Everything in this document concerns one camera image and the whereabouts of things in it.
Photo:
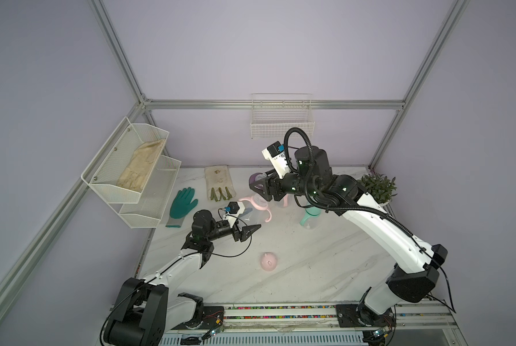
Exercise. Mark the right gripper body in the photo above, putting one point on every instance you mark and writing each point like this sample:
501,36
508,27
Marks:
284,187

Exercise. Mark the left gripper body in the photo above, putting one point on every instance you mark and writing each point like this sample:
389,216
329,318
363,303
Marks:
236,233

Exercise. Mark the purple nipple collar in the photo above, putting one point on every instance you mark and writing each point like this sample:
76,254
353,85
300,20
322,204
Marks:
256,176

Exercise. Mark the clear baby bottle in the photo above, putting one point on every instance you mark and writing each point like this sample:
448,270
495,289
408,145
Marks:
253,216

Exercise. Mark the pink bottle cap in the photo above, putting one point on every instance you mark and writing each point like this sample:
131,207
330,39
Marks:
268,261

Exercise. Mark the mint green bottle cap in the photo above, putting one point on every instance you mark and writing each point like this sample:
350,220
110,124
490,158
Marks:
313,211

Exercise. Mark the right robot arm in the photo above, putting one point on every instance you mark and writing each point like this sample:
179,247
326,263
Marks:
418,265

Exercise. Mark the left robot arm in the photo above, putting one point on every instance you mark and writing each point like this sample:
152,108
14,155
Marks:
146,308

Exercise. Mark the beige glove green fingertips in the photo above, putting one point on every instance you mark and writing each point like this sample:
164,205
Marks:
219,183

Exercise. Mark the green rubber glove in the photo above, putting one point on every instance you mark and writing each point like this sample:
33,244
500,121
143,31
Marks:
183,203

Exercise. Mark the lower white mesh shelf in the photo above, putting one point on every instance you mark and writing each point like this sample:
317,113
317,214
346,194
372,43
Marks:
149,211

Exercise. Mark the white mesh shelf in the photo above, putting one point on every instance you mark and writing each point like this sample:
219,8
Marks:
107,174
149,211

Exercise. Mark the potted green plant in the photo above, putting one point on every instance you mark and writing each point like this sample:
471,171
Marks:
380,187

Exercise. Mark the beige glove in shelf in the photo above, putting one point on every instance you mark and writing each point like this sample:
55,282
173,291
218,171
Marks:
136,174

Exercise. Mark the upper white mesh shelf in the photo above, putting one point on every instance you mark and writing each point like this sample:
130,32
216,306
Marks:
107,174

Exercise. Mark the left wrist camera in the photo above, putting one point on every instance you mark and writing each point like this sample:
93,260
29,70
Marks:
232,212

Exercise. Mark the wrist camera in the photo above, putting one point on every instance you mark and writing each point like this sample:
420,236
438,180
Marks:
275,154
232,212

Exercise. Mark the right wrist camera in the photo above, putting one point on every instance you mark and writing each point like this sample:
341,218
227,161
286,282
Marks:
275,154

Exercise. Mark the white wire wall basket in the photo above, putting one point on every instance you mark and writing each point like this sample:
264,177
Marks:
272,115

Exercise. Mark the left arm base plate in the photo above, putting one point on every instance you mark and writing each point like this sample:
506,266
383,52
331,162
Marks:
208,318

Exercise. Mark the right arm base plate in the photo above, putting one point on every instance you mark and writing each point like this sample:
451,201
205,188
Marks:
358,315

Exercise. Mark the aluminium front rail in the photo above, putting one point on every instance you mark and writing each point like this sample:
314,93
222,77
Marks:
288,317

